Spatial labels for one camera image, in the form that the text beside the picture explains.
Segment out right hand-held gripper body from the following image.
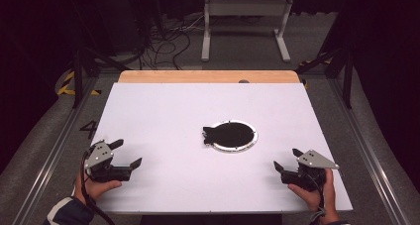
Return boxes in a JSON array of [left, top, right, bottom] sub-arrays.
[[280, 149, 341, 193]]

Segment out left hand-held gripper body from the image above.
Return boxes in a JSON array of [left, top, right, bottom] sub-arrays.
[[83, 139, 133, 183]]

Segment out oval white-rimmed photo frame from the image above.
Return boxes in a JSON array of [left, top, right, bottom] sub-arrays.
[[201, 119, 260, 154]]

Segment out person's left hand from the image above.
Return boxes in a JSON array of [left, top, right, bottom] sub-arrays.
[[73, 170, 123, 205]]

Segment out person's right hand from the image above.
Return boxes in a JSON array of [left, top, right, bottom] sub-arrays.
[[287, 168, 342, 225]]

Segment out white board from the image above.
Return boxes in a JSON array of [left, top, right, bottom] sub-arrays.
[[66, 82, 354, 216]]

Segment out black metal stand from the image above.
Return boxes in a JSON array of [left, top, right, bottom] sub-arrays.
[[72, 46, 131, 109], [294, 48, 355, 109]]

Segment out yellow-black floor tape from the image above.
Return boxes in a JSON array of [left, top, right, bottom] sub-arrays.
[[298, 54, 332, 67], [56, 70, 102, 97]]

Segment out wooden table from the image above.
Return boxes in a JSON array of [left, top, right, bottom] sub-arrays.
[[117, 69, 301, 84]]

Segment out white metal stand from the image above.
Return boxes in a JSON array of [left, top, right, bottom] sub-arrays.
[[200, 0, 296, 63]]

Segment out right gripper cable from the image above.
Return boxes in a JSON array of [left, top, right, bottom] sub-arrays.
[[305, 173, 329, 225]]

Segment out aluminium floor rail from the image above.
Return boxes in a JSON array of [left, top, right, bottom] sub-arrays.
[[328, 77, 413, 225], [11, 75, 100, 225]]

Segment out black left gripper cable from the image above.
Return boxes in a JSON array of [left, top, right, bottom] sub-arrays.
[[79, 148, 117, 225]]

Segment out tangle of black floor cables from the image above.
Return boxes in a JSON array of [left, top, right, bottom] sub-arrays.
[[131, 14, 206, 71]]

